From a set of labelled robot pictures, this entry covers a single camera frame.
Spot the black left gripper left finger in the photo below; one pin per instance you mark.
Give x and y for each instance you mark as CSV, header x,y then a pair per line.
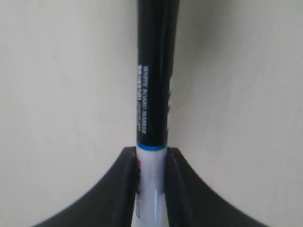
x,y
109,203

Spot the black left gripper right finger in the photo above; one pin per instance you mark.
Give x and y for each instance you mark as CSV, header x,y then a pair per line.
x,y
190,202

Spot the black and white board marker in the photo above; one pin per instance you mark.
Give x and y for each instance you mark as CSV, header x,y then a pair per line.
x,y
156,31

